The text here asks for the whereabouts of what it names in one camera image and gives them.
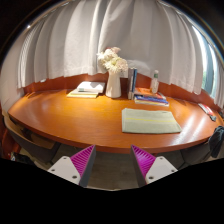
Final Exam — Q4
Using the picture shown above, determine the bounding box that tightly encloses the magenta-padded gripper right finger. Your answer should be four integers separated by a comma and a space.
130, 144, 179, 188

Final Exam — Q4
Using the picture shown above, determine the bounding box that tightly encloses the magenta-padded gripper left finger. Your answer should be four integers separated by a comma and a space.
47, 144, 97, 188

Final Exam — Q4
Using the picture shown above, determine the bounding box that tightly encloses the grey-green towel with yellow stripe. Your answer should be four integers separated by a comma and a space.
121, 107, 183, 135

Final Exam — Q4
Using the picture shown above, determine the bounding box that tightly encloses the grey chair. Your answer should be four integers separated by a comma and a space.
3, 113, 63, 164

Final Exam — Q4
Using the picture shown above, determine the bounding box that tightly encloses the black bag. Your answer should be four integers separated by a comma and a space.
208, 125, 224, 159

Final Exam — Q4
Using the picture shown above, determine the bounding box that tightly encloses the flat white book under stack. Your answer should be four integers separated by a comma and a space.
134, 99, 170, 108

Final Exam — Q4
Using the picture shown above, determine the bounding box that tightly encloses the flat blue book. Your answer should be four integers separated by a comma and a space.
134, 95, 170, 105

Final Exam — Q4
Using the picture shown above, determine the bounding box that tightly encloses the flat red book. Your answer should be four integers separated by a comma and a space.
155, 92, 167, 101

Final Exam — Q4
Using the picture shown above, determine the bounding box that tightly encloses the red booklet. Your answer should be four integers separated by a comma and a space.
197, 102, 214, 117

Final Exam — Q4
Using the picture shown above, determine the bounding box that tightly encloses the flat yellow book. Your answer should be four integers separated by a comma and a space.
66, 89, 100, 99

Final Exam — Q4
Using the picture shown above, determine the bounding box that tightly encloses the flat orange book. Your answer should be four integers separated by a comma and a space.
134, 87, 164, 99

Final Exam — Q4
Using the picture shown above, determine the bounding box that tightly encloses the clear plastic bottle green label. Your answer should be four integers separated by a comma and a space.
149, 69, 160, 94

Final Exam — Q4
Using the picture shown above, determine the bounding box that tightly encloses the thick white book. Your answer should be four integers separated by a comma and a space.
76, 80, 106, 94

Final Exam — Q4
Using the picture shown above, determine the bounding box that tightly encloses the upright grey book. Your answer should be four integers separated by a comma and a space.
126, 67, 135, 100

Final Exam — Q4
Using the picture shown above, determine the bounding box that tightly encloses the white ceramic vase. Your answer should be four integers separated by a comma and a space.
105, 70, 122, 99

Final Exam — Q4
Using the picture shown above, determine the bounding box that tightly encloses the window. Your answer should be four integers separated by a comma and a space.
193, 26, 219, 98

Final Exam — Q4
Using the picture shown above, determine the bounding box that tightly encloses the white flower bouquet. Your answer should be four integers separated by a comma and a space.
96, 46, 129, 75

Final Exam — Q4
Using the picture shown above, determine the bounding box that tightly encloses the white curtain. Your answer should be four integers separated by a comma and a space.
16, 0, 224, 108

